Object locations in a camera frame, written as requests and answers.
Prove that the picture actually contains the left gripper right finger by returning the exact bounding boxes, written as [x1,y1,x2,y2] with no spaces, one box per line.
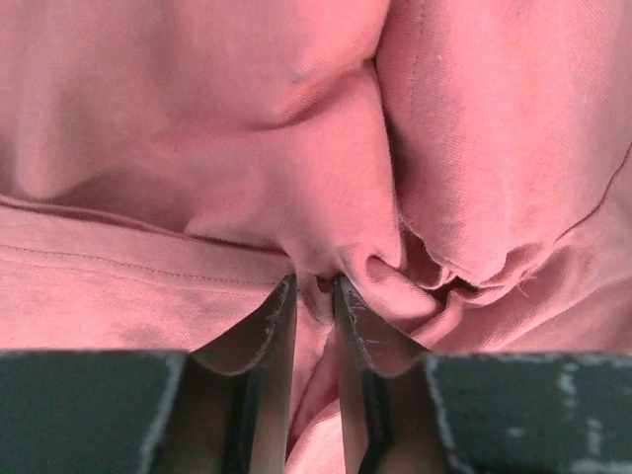
[333,276,631,473]

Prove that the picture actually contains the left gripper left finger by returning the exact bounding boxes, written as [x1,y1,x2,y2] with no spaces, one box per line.
[1,276,296,473]

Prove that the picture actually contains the pink t shirt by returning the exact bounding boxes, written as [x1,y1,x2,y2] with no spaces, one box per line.
[1,1,631,473]

